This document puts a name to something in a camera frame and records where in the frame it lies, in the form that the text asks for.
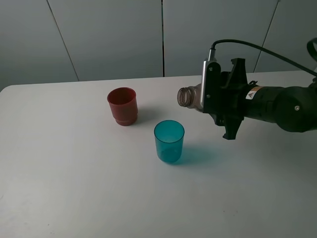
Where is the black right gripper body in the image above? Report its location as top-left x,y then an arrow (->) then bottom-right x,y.
203,58 -> 248,140

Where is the teal translucent plastic cup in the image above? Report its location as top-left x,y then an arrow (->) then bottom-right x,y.
154,120 -> 185,164

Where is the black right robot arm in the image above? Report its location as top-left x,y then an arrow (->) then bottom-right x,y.
200,58 -> 317,140

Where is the red plastic cup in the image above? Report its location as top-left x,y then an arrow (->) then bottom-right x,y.
107,87 -> 138,126

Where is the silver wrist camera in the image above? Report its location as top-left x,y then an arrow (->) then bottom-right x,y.
200,48 -> 221,113

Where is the black camera cable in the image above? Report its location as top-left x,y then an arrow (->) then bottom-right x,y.
211,39 -> 317,77

